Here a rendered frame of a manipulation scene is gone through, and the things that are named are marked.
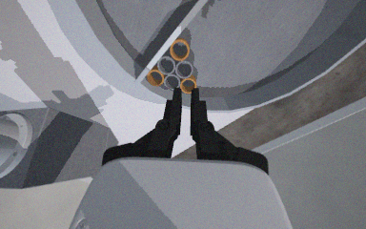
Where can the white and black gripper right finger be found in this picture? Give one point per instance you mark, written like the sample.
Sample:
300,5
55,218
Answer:
211,145

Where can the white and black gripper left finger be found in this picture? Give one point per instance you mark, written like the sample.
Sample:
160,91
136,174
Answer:
159,141

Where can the bronze bushing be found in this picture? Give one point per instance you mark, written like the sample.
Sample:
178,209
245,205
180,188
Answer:
180,57
188,90
154,81

